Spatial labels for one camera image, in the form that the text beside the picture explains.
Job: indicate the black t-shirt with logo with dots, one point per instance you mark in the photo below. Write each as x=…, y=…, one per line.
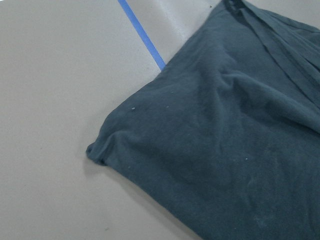
x=227, y=136

